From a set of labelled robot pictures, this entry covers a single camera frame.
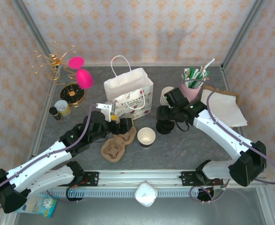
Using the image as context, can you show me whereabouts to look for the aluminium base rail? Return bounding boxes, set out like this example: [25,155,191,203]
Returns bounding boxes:
[50,170,268,188]

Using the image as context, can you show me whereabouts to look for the aluminium table back rail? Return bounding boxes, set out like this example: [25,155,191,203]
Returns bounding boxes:
[57,62,224,68]

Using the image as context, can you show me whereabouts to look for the black round cable grommet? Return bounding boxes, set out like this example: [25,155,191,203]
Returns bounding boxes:
[195,187,216,203]
[66,187,86,203]

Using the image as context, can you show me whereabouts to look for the long white wrapped straw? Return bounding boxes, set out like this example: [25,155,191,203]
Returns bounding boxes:
[193,58,215,87]

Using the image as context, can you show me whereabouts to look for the aluminium frame post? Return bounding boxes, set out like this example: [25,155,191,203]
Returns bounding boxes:
[221,0,268,69]
[12,0,56,71]

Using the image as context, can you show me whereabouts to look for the yellow tin can white lid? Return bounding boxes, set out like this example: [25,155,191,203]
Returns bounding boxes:
[54,100,72,117]

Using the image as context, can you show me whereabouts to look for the white paper napkin stack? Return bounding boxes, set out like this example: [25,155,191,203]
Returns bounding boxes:
[200,90,248,127]

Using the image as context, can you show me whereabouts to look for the white printed paper gift bag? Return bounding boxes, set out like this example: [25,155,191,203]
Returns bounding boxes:
[104,55,154,120]

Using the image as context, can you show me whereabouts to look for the pink plastic wine glass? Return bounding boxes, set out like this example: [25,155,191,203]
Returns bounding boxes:
[68,56,94,90]

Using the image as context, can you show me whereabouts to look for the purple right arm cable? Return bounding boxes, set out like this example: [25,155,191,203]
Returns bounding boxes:
[190,88,275,204]

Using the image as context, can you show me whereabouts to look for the white square clock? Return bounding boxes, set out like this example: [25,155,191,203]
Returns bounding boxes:
[134,180,158,207]

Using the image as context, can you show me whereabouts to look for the white and green wrapped straw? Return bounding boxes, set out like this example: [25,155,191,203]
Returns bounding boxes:
[198,69,211,85]

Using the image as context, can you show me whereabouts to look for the stack of paper cups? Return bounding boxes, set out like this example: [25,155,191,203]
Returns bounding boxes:
[160,86,176,106]

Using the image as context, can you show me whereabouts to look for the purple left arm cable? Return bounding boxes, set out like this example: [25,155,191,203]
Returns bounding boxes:
[0,105,98,215]

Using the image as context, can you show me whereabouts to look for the pink ceramic straw holder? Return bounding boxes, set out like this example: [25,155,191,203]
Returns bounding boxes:
[179,81,202,103]

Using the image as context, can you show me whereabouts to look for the paper cup with black sleeve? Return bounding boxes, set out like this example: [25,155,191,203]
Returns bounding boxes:
[137,127,156,148]

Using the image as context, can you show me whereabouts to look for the small dark bottle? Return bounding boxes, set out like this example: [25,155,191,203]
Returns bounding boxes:
[49,106,63,121]

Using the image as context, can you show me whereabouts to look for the gold wire glass rack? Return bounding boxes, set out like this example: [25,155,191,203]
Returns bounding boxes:
[29,41,87,105]

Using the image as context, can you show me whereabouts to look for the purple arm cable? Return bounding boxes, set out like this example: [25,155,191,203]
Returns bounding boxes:
[190,88,275,204]
[0,105,98,215]

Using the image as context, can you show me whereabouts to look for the stack of black cup lids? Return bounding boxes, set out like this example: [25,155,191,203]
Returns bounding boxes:
[155,118,176,135]

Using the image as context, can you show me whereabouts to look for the grey slotted cable duct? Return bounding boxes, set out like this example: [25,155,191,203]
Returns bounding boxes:
[40,188,200,199]

